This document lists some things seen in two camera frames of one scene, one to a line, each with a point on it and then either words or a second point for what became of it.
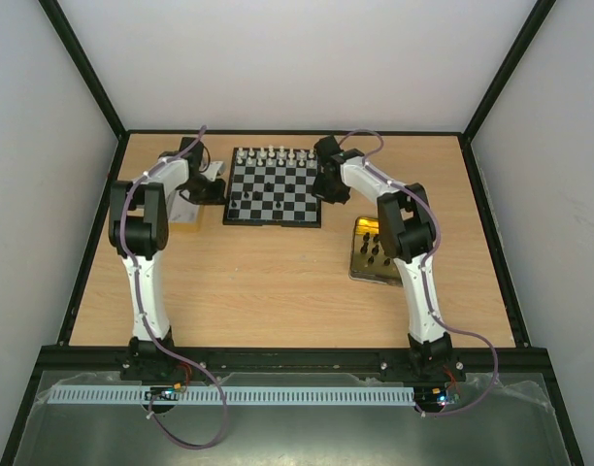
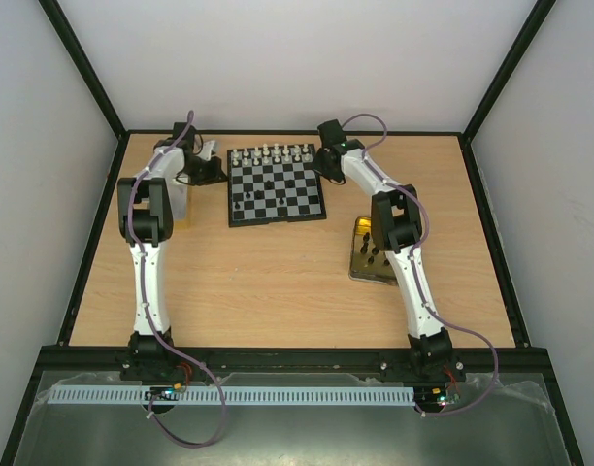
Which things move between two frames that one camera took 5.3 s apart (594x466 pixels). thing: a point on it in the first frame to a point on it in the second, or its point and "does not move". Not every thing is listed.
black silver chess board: (272, 185) does not move
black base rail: (294, 359) does not move
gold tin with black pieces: (368, 260) does not move
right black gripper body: (331, 186) to (323, 162)
